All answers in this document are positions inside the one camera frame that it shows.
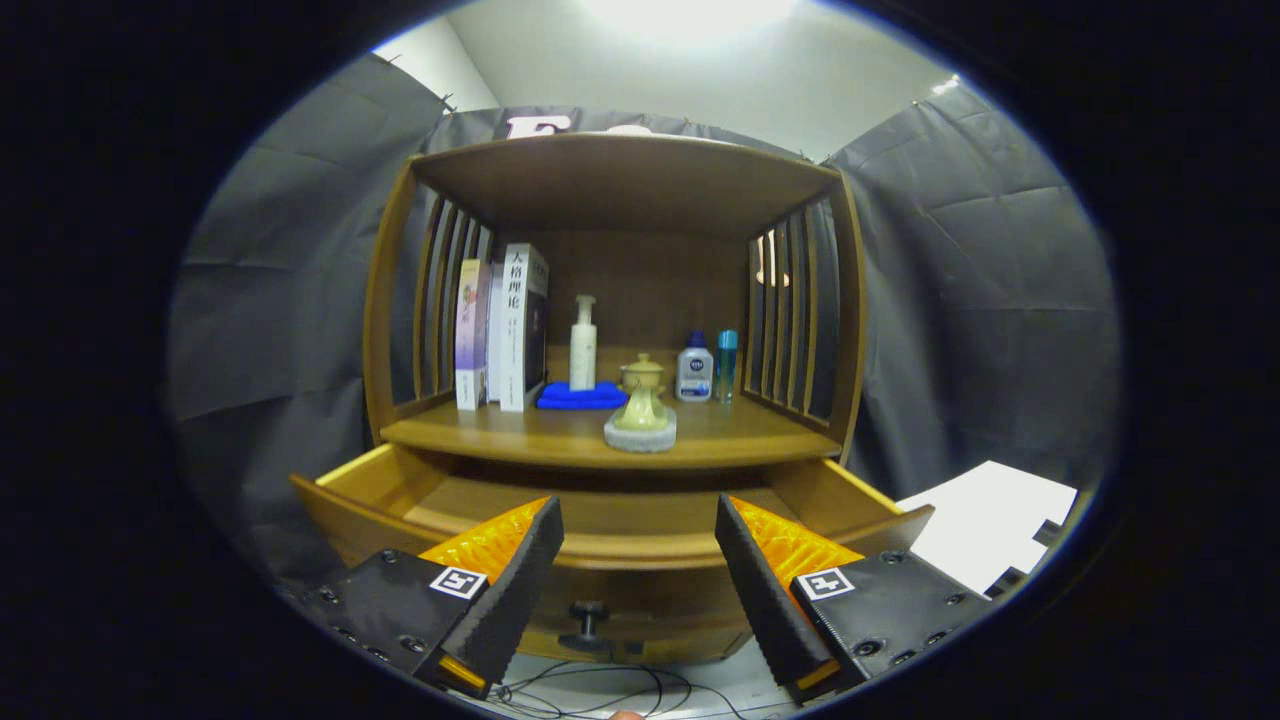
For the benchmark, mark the wooden countertop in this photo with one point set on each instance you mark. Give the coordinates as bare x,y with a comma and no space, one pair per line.
540,435

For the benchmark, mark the thin white book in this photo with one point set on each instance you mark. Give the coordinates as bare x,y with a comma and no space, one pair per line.
495,340

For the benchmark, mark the brown wooden cabinet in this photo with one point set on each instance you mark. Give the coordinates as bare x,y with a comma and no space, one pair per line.
620,180

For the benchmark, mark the white bottle with blue cap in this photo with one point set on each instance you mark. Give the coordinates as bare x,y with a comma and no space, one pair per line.
695,375

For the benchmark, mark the white grey box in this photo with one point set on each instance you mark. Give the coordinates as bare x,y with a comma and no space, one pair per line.
990,510

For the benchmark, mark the yellow lidded teacup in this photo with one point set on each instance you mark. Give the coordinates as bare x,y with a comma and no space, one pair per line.
642,372

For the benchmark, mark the blue folded cloth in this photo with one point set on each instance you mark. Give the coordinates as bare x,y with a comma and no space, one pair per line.
575,398

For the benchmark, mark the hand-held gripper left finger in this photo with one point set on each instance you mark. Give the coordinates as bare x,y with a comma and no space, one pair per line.
515,590

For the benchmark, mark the thick white book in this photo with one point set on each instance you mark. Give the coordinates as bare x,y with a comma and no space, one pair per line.
514,340

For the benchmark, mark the teal bottle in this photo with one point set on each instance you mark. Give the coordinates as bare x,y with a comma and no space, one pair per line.
727,365

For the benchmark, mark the white pump bottle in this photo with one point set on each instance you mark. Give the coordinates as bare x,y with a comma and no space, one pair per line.
583,360

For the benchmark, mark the purple book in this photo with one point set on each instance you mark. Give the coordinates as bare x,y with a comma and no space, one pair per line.
470,330

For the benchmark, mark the wooden drawer with black knob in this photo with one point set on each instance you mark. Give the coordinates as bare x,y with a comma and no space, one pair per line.
640,590

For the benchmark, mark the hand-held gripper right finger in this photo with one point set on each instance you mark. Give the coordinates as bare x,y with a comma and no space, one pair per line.
760,590

